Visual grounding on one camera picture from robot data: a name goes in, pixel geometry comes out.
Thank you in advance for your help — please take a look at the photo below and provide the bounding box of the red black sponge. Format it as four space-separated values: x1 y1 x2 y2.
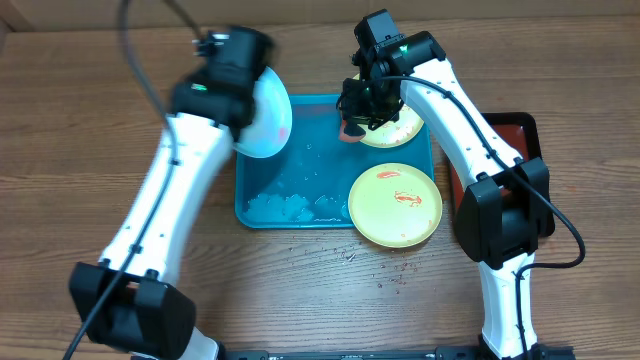
338 120 366 143

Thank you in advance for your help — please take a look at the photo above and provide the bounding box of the yellow-green plate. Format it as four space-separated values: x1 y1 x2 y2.
339 105 424 148
347 163 443 248

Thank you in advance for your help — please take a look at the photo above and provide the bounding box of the light blue plate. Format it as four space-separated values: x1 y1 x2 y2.
235 67 293 158

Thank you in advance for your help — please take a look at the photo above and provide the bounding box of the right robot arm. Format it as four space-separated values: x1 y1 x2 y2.
336 9 554 359

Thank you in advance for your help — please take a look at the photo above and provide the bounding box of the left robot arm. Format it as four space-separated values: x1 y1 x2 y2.
69 26 292 359

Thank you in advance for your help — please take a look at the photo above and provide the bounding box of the teal plastic tray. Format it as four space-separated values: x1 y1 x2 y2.
235 94 434 229

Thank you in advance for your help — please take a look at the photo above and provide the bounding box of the black red lacquer tray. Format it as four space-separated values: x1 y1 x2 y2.
448 112 555 237

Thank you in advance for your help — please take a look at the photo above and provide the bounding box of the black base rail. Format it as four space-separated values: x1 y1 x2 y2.
130 344 576 360

